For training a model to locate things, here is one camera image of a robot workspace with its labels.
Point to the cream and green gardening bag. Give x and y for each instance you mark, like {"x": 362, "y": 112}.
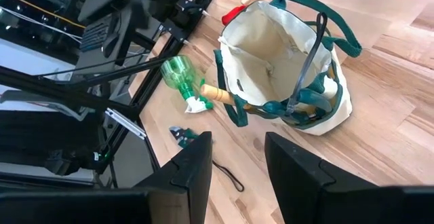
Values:
{"x": 268, "y": 44}

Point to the black device with green light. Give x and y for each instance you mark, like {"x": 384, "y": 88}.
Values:
{"x": 40, "y": 139}

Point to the silver frame bracket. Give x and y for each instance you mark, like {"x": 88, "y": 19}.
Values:
{"x": 125, "y": 124}

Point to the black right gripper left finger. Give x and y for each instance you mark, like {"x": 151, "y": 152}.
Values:
{"x": 195, "y": 169}

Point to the green spray bottle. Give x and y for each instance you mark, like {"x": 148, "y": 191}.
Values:
{"x": 178, "y": 73}

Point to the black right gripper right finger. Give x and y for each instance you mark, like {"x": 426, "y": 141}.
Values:
{"x": 298, "y": 190}

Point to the black aluminium table frame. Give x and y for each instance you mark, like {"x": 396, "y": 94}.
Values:
{"x": 51, "y": 88}

